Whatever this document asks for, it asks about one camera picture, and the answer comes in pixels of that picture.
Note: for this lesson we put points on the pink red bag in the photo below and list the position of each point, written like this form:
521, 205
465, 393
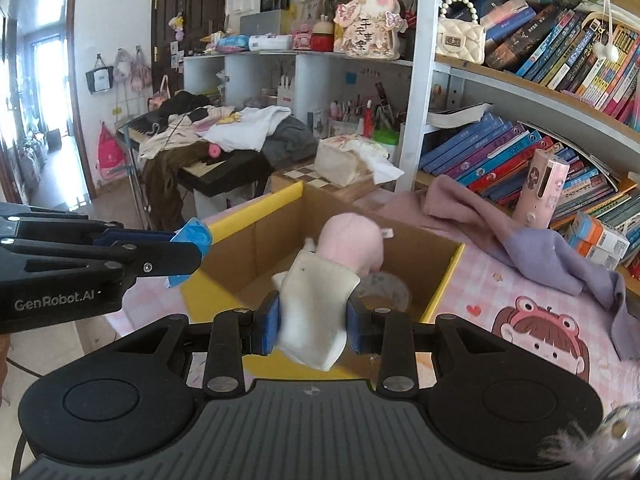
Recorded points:
110, 155

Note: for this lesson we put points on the tissue pack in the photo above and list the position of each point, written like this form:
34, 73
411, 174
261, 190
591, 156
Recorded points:
345, 160

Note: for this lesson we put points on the open white book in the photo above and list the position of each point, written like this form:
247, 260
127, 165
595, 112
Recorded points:
457, 116

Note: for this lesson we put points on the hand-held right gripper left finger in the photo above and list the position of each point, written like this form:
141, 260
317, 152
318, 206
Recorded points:
267, 330

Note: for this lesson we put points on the row of colourful books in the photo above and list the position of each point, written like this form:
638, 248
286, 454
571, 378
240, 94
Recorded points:
565, 45

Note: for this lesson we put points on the row of blue books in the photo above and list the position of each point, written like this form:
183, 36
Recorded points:
490, 155

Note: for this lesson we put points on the yellow cardboard box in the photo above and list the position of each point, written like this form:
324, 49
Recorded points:
240, 255

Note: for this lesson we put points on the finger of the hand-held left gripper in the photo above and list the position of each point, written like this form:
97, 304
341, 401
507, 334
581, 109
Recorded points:
160, 260
140, 237

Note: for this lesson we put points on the black white tote bag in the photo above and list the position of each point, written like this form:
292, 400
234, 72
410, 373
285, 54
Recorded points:
99, 79

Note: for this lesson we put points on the blue wipes pack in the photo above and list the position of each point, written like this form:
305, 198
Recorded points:
231, 43

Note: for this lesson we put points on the grey garment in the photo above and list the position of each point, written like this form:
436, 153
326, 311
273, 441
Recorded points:
292, 142

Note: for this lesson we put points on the pink handheld fan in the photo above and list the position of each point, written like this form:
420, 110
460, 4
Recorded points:
542, 190

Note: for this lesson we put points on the cream quilted handbag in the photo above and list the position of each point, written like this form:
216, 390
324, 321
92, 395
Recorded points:
460, 35

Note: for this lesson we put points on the pink checked tablecloth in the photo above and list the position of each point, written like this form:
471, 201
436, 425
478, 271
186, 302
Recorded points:
480, 300

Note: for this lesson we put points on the pink plush sign decoration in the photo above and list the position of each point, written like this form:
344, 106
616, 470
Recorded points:
367, 25

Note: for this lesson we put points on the pink hanging bags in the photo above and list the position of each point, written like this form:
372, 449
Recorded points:
132, 72

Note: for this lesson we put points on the white roll box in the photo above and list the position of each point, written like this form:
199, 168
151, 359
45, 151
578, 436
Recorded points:
270, 43

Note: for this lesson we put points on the purple cloth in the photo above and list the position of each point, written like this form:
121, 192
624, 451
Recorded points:
525, 245

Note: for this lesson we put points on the white desk shelf unit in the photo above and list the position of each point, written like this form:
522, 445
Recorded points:
240, 75

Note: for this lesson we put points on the white shirt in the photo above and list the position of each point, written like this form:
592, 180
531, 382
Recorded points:
245, 130

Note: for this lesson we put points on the green pen cup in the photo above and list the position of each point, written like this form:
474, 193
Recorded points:
386, 136

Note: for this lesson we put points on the dark wooden door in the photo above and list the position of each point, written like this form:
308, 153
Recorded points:
190, 5

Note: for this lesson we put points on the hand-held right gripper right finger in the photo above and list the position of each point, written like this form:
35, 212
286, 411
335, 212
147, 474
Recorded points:
352, 330

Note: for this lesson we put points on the wooden chessboard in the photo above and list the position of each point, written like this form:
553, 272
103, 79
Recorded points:
310, 177

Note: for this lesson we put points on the grey box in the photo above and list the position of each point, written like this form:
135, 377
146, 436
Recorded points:
262, 22

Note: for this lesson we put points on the white red desk organizer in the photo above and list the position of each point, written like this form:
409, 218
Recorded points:
285, 94

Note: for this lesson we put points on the pink tin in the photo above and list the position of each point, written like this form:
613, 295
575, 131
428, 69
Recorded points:
304, 37

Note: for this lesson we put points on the pink plush toy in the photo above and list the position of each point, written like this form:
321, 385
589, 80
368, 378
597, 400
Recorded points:
312, 305

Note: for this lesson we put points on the pink round toy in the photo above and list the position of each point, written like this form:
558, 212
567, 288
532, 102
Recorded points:
214, 150

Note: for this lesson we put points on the white pen cup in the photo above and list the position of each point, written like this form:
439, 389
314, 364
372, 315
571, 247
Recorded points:
344, 124

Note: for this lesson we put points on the orange blue medicine box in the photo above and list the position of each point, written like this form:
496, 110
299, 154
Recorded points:
595, 230
600, 259

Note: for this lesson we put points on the blue plastic packet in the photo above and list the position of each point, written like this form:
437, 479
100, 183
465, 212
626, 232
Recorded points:
192, 235

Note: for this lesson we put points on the brown garment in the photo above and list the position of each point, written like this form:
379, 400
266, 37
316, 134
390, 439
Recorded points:
167, 180

